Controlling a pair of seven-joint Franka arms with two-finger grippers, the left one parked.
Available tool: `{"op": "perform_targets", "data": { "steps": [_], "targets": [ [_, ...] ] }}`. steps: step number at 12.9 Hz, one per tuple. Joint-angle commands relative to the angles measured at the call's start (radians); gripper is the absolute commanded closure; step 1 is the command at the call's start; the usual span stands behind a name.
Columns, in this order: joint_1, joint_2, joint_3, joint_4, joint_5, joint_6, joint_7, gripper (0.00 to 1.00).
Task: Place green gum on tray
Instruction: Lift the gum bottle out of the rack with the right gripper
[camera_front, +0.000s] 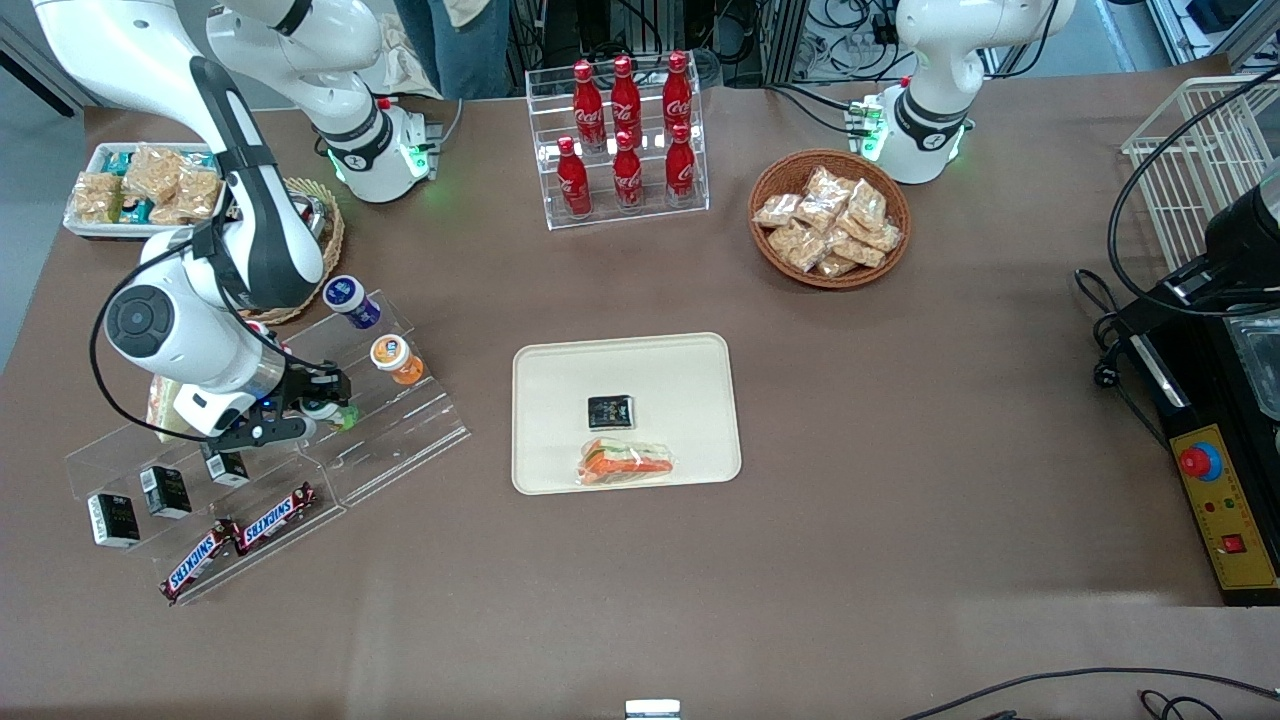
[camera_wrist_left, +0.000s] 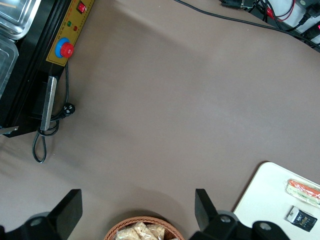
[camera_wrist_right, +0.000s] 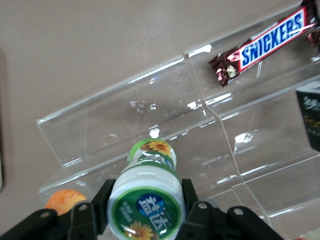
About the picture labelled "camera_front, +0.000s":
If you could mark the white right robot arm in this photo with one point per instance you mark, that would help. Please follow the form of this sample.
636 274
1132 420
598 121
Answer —
160 320

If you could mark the orange lid gum bottle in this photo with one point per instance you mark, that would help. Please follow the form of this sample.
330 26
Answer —
393 357

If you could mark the aluminium frame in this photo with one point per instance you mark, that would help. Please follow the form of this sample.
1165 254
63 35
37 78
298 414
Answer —
785 35

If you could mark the steel food container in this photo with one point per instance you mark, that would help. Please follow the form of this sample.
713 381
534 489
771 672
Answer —
1262 365

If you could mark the beige cloth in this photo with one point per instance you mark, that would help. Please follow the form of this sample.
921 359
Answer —
400 60

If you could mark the green lid gum bottle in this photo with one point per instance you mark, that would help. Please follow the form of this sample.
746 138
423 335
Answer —
342 416

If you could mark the wrapped triangle sandwich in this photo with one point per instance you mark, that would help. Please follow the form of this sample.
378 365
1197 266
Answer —
625 463
160 410

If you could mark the clear wrapped cracker pack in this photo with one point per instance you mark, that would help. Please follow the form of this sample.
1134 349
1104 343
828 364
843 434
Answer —
786 238
867 203
838 266
825 185
860 250
808 252
818 214
778 210

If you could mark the oval wicker basket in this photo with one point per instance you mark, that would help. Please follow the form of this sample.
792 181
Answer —
333 240

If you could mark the small silver object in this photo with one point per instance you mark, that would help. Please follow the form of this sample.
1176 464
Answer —
652 710

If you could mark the cream plastic tray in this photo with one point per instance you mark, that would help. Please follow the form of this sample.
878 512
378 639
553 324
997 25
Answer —
680 390

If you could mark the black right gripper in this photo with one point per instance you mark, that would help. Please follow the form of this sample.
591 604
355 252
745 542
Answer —
302 384

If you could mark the teal snack packet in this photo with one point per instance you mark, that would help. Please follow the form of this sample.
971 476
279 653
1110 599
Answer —
118 162
137 208
205 157

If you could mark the white rectangular dish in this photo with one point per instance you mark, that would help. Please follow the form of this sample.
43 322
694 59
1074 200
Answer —
100 228

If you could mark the clear acrylic bottle rack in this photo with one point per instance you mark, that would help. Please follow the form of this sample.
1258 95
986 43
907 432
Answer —
650 215

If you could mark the clear acrylic stepped stand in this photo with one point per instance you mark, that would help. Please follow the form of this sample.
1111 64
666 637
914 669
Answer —
130 470
400 430

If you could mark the clear plastic food container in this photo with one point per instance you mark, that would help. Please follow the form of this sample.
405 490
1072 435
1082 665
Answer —
315 210

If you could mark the Snickers bar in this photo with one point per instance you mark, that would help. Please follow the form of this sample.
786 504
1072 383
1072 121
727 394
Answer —
198 562
275 518

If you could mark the black cylindrical device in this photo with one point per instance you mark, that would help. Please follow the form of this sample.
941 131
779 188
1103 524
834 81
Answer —
1245 235

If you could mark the small black box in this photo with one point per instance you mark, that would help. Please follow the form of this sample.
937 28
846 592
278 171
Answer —
113 520
165 492
228 468
611 411

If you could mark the rice cracker pack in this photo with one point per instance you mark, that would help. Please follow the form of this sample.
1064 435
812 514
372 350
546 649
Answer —
97 197
155 172
198 193

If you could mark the red Coca-Cola bottle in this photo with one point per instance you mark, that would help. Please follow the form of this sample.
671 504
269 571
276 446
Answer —
588 110
628 178
626 105
573 185
677 100
681 172

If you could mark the round wicker basket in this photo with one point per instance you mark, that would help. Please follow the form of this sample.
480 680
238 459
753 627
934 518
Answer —
790 165

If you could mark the blue lid gum bottle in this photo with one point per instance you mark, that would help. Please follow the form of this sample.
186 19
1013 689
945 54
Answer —
348 296

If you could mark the person in jeans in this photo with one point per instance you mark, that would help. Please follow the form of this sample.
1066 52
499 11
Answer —
460 50

